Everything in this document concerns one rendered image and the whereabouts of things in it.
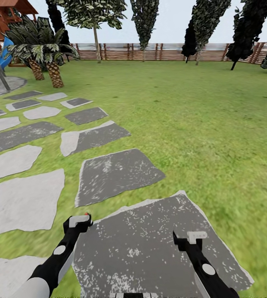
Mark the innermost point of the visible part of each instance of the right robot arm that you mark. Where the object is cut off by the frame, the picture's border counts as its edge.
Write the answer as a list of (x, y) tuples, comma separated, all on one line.
[(209, 284)]

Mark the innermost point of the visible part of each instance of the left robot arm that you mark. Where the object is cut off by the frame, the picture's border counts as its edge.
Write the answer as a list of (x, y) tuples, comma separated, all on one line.
[(48, 275)]

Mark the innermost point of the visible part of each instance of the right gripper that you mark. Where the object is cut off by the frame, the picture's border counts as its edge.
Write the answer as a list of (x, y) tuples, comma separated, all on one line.
[(184, 245)]

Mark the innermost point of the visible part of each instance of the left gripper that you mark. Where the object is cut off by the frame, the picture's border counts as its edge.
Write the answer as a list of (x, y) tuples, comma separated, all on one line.
[(81, 227)]

